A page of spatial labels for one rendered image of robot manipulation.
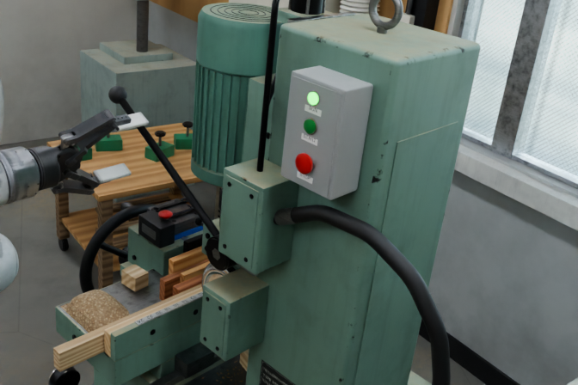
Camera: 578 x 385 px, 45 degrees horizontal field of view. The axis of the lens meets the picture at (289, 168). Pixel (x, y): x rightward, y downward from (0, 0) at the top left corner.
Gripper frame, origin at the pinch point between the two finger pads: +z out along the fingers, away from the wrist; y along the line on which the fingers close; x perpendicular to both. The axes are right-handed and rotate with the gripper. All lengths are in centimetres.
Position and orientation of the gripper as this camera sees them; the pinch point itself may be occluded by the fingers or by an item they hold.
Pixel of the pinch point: (130, 145)
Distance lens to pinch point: 137.4
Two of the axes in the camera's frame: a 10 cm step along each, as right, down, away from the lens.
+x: -6.1, -6.9, 3.9
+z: 7.0, -2.3, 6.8
